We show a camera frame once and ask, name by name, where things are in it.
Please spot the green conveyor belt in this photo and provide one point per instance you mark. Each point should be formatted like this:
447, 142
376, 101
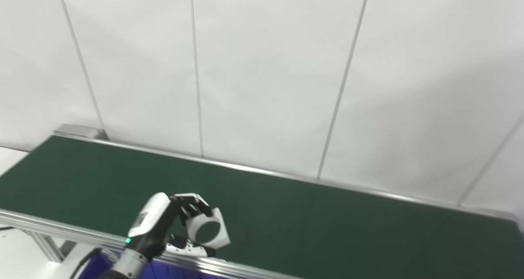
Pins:
61, 226
327, 230

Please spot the aluminium conveyor leg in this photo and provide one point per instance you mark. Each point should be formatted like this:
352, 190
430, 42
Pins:
47, 246

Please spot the white square part round hole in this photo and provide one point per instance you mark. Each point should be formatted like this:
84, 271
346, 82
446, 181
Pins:
219, 226

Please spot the blue plastic bin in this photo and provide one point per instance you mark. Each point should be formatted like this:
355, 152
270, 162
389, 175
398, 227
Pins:
163, 271

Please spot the grey conveyor end housing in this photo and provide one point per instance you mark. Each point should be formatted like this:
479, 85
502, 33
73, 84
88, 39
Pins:
77, 130

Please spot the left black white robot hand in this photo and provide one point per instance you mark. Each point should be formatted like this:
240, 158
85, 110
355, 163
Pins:
153, 223

